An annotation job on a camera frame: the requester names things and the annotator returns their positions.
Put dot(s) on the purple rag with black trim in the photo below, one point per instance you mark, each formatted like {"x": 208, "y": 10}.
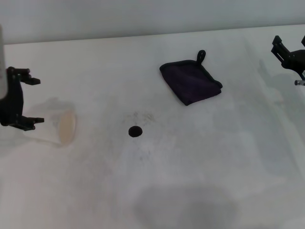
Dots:
{"x": 190, "y": 81}

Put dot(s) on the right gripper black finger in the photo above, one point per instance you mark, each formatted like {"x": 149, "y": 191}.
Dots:
{"x": 303, "y": 42}
{"x": 280, "y": 51}

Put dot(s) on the black water stain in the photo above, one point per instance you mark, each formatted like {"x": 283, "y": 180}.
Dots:
{"x": 135, "y": 131}

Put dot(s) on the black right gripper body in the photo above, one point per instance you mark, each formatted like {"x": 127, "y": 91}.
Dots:
{"x": 296, "y": 60}

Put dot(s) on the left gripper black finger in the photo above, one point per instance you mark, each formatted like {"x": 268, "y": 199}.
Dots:
{"x": 29, "y": 81}
{"x": 28, "y": 122}

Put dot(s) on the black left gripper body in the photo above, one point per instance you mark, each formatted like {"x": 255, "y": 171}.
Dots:
{"x": 14, "y": 102}

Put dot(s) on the white paper cup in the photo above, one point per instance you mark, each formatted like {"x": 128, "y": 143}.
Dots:
{"x": 59, "y": 124}

